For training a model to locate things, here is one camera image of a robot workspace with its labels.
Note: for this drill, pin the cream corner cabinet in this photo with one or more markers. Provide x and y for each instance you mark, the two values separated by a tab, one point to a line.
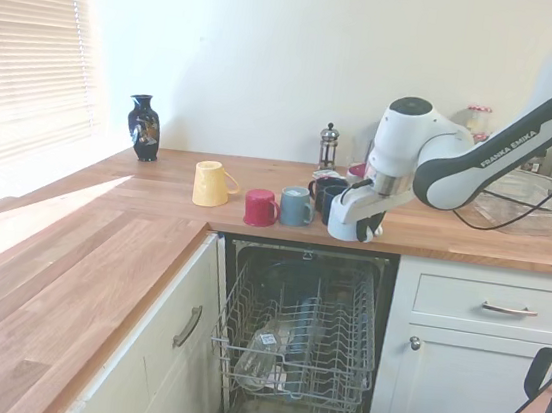
162	354

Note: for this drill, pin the black mug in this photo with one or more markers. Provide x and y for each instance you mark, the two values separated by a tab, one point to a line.
319	189

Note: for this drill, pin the jar with red checked lid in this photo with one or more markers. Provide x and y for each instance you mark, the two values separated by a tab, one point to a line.
478	119

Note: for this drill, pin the black painted vase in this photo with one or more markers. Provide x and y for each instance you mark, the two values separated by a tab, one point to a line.
143	130

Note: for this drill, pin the clear plastic tray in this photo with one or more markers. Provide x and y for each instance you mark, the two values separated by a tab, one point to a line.
519	196

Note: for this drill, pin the clear drinking glass with label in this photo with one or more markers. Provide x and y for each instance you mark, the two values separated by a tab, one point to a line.
259	360

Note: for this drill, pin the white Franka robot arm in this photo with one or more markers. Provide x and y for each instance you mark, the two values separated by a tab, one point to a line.
461	174

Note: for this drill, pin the small white red packet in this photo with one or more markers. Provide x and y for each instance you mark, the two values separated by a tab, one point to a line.
325	174

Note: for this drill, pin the grey-blue mug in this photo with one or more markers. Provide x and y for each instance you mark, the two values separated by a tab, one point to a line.
295	208

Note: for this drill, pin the cream cabinet with drawer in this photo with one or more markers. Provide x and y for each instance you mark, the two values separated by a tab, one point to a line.
460	390

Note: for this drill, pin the metal french press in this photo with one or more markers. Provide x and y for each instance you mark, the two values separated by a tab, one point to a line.
329	145

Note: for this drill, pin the round metal cabinet knob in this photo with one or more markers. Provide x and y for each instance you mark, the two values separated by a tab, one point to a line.
414	342

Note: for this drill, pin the red mug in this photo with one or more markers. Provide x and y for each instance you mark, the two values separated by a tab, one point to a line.
259	209

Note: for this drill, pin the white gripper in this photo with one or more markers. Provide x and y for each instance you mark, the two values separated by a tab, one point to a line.
382	199

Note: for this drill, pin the white window blind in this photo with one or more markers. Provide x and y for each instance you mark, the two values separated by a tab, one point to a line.
22	59

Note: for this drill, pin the small white object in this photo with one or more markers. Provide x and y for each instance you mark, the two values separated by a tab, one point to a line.
377	231

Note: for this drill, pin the navy mug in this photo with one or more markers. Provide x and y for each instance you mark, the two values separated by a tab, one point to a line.
330	204

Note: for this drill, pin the yellow mug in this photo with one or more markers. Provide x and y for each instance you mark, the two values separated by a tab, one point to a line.
210	186

